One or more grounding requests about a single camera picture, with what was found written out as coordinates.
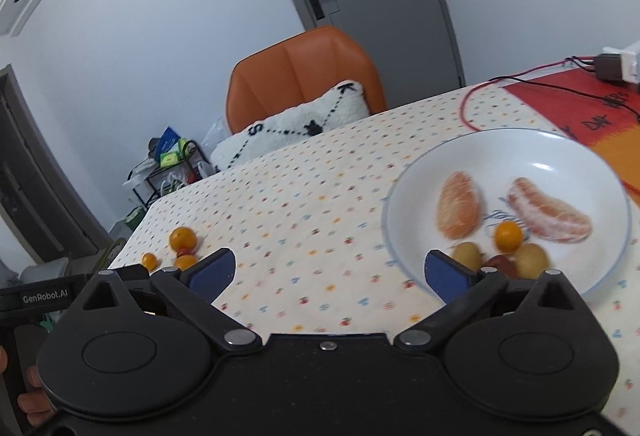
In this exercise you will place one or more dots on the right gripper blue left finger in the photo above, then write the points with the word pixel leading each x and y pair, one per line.
pixel 189 296

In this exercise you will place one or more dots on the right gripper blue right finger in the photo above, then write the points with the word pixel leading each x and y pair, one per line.
pixel 466 294

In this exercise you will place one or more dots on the mandarin orange front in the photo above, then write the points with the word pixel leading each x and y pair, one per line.
pixel 185 261

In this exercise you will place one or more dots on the mandarin orange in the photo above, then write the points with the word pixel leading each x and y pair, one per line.
pixel 185 261
pixel 183 239

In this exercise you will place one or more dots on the green-brown round fruit back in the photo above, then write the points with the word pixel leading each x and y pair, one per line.
pixel 468 254

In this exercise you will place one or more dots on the green-brown round fruit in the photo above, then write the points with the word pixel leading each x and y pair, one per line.
pixel 468 254
pixel 530 261

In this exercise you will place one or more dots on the red cherry tomato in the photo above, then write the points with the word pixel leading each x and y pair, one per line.
pixel 503 264

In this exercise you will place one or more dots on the mandarin orange back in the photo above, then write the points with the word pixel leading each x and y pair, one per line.
pixel 183 239

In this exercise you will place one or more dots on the small kumquat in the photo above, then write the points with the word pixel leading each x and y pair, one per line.
pixel 508 236
pixel 149 261

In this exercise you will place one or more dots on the green-brown round fruit front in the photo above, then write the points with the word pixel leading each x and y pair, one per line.
pixel 530 261

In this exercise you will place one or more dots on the peeled citrus segment small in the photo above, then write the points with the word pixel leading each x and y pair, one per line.
pixel 458 207

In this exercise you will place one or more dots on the peeled citrus segment large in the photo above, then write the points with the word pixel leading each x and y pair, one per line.
pixel 547 217

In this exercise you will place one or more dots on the person's left hand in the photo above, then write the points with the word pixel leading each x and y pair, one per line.
pixel 28 402

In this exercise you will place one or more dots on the black metal shelf rack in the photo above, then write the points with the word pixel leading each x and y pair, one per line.
pixel 182 165

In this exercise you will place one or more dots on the floral tablecloth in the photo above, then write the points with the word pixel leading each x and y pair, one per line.
pixel 305 222

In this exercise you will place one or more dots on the clear plastic bag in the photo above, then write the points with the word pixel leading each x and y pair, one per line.
pixel 218 132

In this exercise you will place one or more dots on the white plate blue rim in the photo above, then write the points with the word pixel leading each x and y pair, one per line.
pixel 495 159

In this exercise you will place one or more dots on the orange chair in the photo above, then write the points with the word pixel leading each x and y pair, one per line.
pixel 297 70

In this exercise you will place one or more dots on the white black fluffy pillow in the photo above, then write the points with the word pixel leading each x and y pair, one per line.
pixel 342 104

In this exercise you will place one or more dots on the red orange cat mat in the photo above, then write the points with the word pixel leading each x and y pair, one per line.
pixel 601 116

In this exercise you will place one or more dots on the dark power adapter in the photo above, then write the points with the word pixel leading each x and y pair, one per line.
pixel 607 67

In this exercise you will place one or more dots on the white power strip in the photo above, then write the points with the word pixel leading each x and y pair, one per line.
pixel 629 60

